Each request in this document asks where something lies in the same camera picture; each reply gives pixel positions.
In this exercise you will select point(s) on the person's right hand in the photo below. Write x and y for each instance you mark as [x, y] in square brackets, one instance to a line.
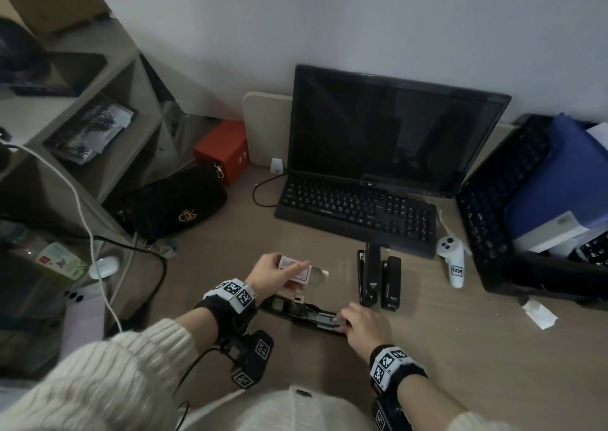
[370, 331]

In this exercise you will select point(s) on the person's left hand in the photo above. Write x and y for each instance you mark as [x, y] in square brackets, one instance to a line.
[273, 278]

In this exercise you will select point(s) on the red white staples box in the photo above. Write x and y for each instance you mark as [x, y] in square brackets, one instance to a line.
[304, 274]

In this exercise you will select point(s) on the grey top stapler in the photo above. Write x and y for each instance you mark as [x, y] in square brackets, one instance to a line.
[309, 314]

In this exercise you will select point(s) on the slim black stapler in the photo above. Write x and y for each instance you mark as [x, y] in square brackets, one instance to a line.
[392, 283]

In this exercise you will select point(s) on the small black stapler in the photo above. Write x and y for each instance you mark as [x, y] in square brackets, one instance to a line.
[373, 274]

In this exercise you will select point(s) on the person's right forearm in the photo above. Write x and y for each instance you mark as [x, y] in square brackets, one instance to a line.
[442, 407]

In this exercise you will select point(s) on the person's left forearm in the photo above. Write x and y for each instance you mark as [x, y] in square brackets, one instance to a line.
[114, 378]

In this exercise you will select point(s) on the black keyboard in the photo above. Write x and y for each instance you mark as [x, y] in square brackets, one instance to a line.
[351, 207]

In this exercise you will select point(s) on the grey bag charm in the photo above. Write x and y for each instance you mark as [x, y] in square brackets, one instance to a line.
[169, 247]

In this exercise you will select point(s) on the white handheld controller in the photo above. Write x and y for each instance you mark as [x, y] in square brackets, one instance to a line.
[456, 264]

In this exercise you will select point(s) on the white plug adapter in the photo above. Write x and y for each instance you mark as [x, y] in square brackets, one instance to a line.
[278, 166]

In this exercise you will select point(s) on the cream knitted sweater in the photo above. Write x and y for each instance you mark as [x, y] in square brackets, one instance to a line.
[285, 411]

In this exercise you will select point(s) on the black handbag gold logo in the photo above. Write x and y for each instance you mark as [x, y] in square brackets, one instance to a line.
[171, 205]

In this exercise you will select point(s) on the white computer mouse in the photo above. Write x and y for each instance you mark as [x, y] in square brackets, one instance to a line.
[104, 267]

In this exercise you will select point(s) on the crumpled white paper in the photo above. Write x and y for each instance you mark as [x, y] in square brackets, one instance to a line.
[539, 314]

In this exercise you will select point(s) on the black perforated file basket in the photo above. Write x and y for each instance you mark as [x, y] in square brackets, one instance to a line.
[487, 207]

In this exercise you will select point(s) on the pale smartphone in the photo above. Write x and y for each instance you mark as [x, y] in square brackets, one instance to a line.
[85, 316]

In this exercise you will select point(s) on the black computer monitor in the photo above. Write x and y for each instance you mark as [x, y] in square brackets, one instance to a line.
[394, 126]

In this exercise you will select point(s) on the white cardboard box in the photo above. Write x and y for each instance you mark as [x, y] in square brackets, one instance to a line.
[548, 231]

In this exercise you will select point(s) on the beige shelf unit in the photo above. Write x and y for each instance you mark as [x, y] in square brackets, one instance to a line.
[128, 126]

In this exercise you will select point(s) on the green white packet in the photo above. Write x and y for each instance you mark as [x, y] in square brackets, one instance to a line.
[62, 260]

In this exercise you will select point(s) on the black white picture booklet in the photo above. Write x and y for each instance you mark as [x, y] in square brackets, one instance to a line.
[90, 129]

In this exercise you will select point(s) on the black white patterned sheet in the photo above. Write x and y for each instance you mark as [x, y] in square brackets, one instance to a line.
[594, 250]

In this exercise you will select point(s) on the blue folder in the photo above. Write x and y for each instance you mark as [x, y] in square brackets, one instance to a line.
[560, 174]

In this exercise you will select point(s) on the white paper sheets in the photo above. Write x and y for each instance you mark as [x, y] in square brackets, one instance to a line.
[598, 133]

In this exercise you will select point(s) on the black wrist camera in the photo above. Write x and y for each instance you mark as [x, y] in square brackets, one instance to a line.
[389, 416]
[252, 359]

